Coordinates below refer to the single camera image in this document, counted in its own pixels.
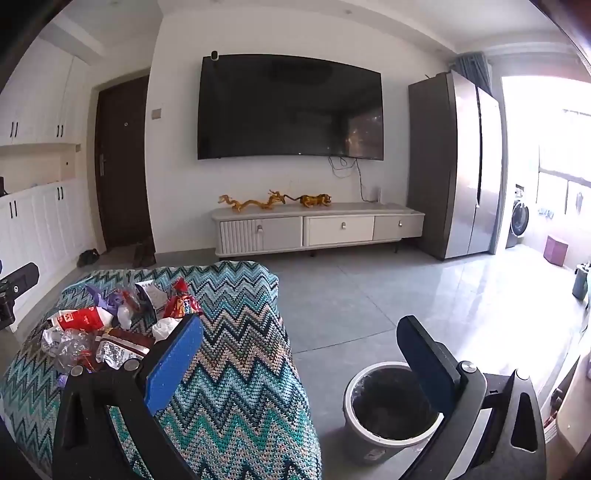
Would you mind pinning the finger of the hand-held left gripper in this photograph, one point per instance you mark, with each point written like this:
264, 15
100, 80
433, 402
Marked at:
21, 277

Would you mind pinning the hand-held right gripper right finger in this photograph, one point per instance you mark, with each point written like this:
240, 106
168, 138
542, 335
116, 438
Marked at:
425, 364

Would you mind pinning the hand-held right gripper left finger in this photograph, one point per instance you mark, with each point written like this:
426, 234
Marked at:
175, 360

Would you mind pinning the grey round trash bin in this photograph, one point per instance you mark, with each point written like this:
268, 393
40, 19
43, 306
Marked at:
392, 415

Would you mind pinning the white crumpled tissue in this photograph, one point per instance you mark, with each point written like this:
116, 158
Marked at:
164, 328

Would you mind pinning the brown printed packet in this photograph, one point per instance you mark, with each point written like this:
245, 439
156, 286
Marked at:
122, 348

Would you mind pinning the red snack wrapper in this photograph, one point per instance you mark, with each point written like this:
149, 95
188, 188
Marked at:
180, 302

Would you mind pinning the white printed packet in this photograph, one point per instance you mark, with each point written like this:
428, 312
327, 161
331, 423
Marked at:
152, 295

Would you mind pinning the dark shoes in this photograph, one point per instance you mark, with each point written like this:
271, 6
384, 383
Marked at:
87, 258

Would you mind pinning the zigzag knitted blanket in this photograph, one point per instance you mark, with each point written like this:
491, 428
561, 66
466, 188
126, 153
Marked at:
240, 332

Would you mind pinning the clear crumpled plastic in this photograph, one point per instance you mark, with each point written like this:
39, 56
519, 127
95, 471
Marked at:
69, 346

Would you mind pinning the dark brown door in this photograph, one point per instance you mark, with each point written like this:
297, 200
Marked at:
122, 161

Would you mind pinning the beige furniture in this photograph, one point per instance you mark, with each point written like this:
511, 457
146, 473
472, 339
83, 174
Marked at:
570, 415

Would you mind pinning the white television console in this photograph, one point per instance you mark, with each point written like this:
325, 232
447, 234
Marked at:
323, 228

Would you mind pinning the washing machine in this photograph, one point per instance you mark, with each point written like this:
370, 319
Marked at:
518, 221

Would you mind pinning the golden dragon figurine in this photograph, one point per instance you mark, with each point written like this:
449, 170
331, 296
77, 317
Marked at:
251, 204

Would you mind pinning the dark green container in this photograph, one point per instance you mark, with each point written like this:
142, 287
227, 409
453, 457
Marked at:
581, 281

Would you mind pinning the silver refrigerator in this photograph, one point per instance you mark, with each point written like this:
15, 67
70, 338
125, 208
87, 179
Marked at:
457, 170

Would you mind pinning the golden tiger figurine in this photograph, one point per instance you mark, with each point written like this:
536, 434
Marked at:
311, 201

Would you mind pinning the balcony window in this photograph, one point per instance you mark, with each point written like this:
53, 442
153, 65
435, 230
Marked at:
565, 161

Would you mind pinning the grey curtain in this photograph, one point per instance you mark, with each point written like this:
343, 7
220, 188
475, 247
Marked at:
473, 69

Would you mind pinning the white upper wall cabinet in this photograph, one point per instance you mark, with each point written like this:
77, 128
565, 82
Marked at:
41, 101

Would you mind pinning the wall switch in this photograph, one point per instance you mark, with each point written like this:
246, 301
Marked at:
156, 113

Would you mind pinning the black wall television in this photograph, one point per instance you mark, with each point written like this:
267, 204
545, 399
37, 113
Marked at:
286, 106

